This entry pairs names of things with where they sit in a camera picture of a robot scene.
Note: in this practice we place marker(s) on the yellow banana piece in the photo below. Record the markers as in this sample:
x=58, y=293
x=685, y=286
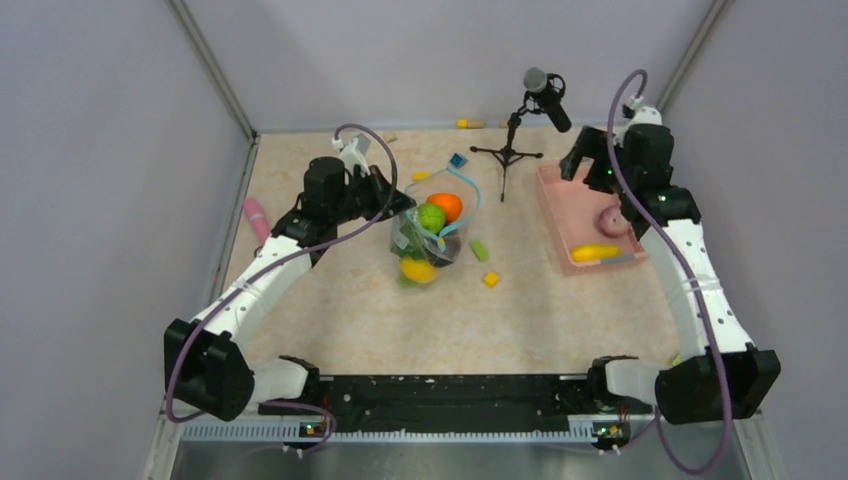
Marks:
x=594, y=252

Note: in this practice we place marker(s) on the orange tangerine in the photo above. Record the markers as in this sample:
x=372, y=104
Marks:
x=451, y=204

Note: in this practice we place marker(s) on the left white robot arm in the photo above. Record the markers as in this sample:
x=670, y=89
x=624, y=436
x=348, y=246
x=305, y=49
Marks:
x=205, y=370

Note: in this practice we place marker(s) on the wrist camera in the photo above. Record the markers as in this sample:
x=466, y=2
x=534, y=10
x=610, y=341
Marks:
x=353, y=154
x=637, y=112

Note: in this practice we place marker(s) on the black microphone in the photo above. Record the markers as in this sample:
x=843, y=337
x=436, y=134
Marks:
x=547, y=90

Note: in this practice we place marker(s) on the purple onion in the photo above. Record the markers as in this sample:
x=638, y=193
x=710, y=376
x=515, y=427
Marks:
x=611, y=223

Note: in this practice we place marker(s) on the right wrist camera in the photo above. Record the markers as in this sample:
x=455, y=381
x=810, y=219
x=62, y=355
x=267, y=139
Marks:
x=637, y=112

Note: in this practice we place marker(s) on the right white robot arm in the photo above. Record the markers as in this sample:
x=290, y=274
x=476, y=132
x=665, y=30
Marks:
x=722, y=373

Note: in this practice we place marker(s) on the green block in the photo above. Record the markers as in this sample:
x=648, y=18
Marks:
x=479, y=250

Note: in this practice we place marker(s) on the yellow and wood block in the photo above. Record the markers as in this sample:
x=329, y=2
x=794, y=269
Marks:
x=470, y=123

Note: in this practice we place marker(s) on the yellow lemon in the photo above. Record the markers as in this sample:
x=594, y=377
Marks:
x=418, y=271

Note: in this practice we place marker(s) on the clear zip top bag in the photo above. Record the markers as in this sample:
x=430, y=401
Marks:
x=429, y=237

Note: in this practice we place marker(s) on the dark purple eggplant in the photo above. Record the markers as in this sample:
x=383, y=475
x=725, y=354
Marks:
x=453, y=247

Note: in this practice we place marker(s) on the teal square block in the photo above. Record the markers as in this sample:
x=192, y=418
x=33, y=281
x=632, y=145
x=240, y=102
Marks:
x=458, y=161

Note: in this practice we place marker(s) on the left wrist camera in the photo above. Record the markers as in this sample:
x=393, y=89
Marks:
x=353, y=154

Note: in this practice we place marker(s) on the pink plastic basket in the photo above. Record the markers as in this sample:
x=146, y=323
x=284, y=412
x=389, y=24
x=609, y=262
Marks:
x=571, y=211

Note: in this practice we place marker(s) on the green lime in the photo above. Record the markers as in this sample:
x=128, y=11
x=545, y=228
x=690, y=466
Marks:
x=431, y=218

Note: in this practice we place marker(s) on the green lettuce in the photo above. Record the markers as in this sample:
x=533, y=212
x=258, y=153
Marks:
x=408, y=243

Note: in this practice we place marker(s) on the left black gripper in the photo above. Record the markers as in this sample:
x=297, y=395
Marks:
x=389, y=200

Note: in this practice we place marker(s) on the pink cylindrical tool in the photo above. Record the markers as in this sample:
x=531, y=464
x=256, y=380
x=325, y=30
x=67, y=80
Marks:
x=255, y=214

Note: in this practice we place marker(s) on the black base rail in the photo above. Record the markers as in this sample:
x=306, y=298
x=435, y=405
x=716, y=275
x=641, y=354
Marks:
x=459, y=404

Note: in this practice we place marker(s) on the yellow cube block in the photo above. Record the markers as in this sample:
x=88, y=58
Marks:
x=491, y=279

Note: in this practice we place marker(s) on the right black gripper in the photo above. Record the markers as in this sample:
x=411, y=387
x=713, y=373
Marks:
x=590, y=143

